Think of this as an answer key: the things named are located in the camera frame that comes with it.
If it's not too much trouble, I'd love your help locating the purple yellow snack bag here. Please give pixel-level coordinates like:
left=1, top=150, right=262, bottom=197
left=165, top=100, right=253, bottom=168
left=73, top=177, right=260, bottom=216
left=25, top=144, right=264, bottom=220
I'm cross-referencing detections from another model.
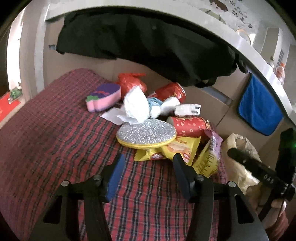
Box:
left=192, top=130, right=223, bottom=178

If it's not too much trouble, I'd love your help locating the yellow snack wrapper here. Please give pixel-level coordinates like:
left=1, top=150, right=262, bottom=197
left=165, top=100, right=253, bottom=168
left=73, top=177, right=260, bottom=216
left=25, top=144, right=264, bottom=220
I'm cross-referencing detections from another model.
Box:
left=134, top=137, right=201, bottom=166

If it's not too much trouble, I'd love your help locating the red paper cup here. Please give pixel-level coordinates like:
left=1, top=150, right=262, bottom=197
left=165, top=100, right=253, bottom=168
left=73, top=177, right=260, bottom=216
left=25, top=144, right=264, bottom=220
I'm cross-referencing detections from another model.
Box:
left=166, top=116, right=211, bottom=138

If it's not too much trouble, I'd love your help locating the silver yellow scrub pad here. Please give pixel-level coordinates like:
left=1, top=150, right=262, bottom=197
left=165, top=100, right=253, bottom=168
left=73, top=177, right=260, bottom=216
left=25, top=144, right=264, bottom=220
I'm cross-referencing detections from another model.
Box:
left=116, top=119, right=177, bottom=150

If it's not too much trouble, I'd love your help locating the white tissue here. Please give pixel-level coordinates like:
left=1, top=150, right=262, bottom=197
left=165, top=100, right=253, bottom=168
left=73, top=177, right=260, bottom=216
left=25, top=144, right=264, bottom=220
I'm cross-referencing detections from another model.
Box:
left=100, top=87, right=181, bottom=126

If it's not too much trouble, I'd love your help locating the red drink can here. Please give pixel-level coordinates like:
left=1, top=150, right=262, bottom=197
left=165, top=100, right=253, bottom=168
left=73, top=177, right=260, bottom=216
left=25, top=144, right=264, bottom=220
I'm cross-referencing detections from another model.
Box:
left=148, top=82, right=186, bottom=103

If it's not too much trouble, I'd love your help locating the red plastic bag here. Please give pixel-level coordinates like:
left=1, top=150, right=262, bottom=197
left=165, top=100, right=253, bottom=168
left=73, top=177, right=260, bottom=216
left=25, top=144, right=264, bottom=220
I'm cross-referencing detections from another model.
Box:
left=116, top=73, right=147, bottom=99

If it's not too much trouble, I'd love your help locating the trash bin with beige bag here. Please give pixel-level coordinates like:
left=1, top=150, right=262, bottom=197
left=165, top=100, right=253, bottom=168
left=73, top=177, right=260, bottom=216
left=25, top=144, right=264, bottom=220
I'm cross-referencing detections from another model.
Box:
left=221, top=133, right=263, bottom=195

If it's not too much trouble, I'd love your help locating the right hand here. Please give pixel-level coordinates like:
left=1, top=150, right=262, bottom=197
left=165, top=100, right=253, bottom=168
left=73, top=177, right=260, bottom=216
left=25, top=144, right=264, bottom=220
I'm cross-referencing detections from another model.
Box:
left=246, top=183, right=287, bottom=229

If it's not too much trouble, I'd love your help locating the blue towel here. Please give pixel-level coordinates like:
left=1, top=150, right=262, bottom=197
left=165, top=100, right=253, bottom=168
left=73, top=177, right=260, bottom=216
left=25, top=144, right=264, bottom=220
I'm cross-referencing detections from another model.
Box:
left=237, top=74, right=283, bottom=136

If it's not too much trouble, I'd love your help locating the red plaid tablecloth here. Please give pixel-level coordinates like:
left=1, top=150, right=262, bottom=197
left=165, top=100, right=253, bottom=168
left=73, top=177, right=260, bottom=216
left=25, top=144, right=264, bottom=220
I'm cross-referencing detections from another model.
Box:
left=1, top=68, right=194, bottom=240

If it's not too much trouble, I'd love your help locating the red floor mat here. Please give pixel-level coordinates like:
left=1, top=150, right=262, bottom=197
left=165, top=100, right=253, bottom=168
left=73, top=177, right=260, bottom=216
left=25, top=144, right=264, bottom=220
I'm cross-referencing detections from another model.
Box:
left=0, top=92, right=21, bottom=121

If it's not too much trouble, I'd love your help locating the black cloth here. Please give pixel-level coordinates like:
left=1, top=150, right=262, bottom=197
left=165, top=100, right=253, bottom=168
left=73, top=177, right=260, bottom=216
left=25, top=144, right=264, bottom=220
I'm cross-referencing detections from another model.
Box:
left=56, top=8, right=248, bottom=88

